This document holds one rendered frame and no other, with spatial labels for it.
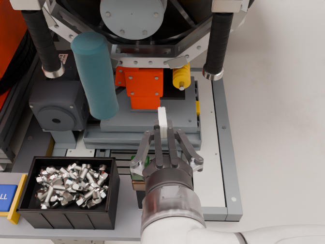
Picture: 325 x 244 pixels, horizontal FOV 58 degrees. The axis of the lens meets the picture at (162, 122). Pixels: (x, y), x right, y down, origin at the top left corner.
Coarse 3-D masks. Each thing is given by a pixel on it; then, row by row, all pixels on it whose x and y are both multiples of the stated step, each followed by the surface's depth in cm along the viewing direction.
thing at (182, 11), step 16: (64, 0) 82; (80, 0) 88; (96, 0) 95; (176, 0) 83; (192, 0) 96; (208, 0) 88; (80, 16) 86; (96, 16) 91; (176, 16) 96; (192, 16) 91; (208, 16) 85; (112, 32) 91; (160, 32) 94; (176, 32) 91
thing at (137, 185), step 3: (132, 180) 63; (132, 183) 63; (135, 183) 63; (138, 183) 63; (141, 183) 63; (144, 183) 63; (135, 186) 64; (138, 186) 64; (141, 186) 64; (144, 186) 64; (135, 189) 65; (138, 189) 65; (141, 189) 65; (144, 189) 65
